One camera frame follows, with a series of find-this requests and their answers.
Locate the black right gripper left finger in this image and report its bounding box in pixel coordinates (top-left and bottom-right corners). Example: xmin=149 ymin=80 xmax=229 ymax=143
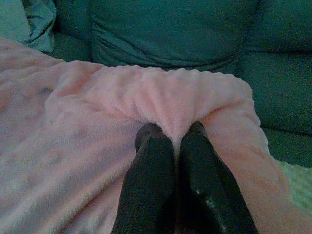
xmin=110 ymin=123 xmax=178 ymax=234

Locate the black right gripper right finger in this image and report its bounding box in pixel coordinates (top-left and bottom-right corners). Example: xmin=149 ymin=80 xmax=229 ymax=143
xmin=178 ymin=121 xmax=259 ymax=234

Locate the pink fluffy pillow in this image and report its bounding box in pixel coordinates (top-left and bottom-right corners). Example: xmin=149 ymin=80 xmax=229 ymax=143
xmin=0 ymin=36 xmax=312 ymax=234

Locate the dark green leather sofa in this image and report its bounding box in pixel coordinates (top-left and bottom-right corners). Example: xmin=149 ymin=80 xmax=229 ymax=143
xmin=52 ymin=0 xmax=312 ymax=169

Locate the white knitted blanket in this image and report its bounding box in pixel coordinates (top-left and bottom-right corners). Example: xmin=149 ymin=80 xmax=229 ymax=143
xmin=276 ymin=159 xmax=312 ymax=216

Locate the pale grey cloth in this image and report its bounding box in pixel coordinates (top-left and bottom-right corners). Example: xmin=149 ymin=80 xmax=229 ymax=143
xmin=0 ymin=0 xmax=57 ymax=53

